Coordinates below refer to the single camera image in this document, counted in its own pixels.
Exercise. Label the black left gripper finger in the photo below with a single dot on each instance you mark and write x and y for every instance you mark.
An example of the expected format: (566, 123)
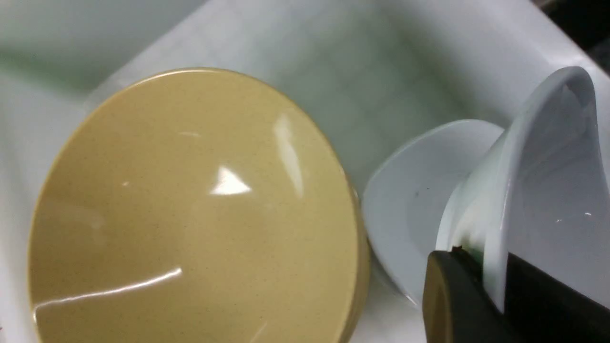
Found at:
(539, 308)

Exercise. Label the white square sauce dish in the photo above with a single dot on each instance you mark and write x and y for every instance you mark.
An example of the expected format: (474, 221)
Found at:
(540, 193)

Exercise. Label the top stacked white dish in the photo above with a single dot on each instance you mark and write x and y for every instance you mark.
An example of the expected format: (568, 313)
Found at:
(405, 198)

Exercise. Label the large white plastic tub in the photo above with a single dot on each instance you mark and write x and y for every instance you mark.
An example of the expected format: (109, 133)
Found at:
(372, 73)

